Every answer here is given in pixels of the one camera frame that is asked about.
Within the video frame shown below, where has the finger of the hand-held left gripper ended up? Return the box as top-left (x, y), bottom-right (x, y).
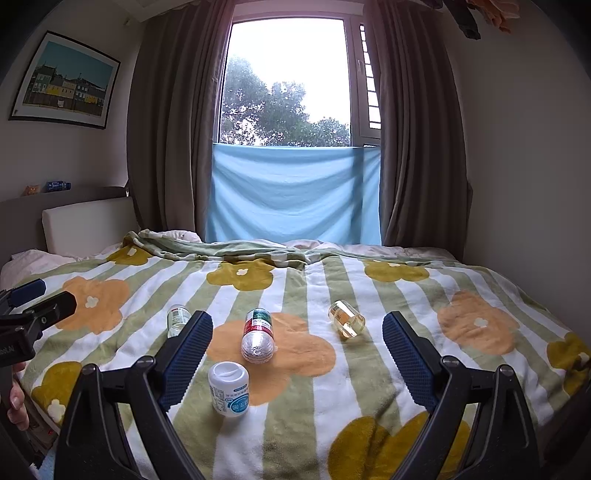
top-left (0, 279), bottom-right (47, 311)
top-left (14, 291), bottom-right (78, 332)

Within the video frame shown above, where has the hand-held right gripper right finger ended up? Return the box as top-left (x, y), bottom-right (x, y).
top-left (382, 311), bottom-right (541, 480)

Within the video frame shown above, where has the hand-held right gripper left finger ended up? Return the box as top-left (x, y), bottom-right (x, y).
top-left (54, 310), bottom-right (214, 480)

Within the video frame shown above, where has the small clear yellow jar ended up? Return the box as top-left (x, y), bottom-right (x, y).
top-left (328, 300), bottom-right (367, 338)

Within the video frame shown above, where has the person's left hand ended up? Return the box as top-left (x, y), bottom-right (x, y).
top-left (8, 361), bottom-right (30, 431)

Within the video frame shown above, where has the small clear plastic bottle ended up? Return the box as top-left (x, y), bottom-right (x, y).
top-left (167, 304), bottom-right (192, 339)

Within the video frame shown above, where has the white medicine bottle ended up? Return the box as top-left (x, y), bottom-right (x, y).
top-left (208, 361), bottom-right (251, 419)

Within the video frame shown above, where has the red-green label plastic bottle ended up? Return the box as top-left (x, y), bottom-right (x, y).
top-left (240, 308), bottom-right (277, 363)

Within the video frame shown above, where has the white headboard cushion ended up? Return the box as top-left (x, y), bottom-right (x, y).
top-left (42, 199), bottom-right (140, 258)

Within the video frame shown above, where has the grey bed headboard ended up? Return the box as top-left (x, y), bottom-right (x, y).
top-left (0, 185), bottom-right (140, 268)

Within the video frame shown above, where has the floral striped blanket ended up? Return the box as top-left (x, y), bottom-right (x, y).
top-left (17, 229), bottom-right (591, 480)

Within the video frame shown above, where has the light blue cloth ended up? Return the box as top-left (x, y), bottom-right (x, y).
top-left (205, 143), bottom-right (383, 246)

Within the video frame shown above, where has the framed houses picture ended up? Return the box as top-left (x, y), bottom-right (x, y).
top-left (8, 30), bottom-right (122, 129)

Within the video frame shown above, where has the grey-brown curtain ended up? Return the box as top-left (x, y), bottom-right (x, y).
top-left (126, 0), bottom-right (235, 244)
top-left (362, 0), bottom-right (474, 261)

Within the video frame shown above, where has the window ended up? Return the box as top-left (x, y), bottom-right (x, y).
top-left (217, 2), bottom-right (382, 148)

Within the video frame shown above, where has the dark hanging garment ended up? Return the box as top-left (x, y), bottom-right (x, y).
top-left (418, 0), bottom-right (483, 40)

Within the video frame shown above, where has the orange hanging garment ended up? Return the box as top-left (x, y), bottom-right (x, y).
top-left (466, 0), bottom-right (520, 34)

